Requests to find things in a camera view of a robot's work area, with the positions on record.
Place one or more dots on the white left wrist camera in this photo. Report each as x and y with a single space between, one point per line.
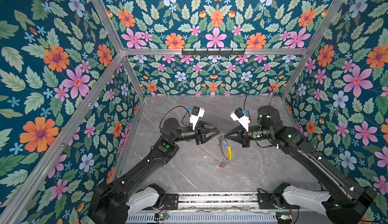
195 114

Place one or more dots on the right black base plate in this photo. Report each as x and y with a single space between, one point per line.
273 201

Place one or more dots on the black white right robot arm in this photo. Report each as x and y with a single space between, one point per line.
343 201

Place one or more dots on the black hook rail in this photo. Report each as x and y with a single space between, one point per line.
213 52

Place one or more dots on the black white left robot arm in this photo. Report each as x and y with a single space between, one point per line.
111 202

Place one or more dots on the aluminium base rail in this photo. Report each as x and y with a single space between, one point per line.
246 201

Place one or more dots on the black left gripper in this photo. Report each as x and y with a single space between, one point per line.
199 136

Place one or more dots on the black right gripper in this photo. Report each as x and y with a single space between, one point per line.
243 138

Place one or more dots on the red-capped key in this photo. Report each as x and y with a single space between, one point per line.
222 164

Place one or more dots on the large keyring with yellow sleeve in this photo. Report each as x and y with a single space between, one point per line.
225 151

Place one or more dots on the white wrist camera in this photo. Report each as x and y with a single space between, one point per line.
195 114
241 116

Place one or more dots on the white vented cable duct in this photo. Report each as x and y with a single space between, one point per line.
202 218

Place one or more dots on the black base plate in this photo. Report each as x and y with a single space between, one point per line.
168 201
273 201

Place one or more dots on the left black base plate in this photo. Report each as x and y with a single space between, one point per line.
168 201

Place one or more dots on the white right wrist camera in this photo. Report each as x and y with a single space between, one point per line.
241 116

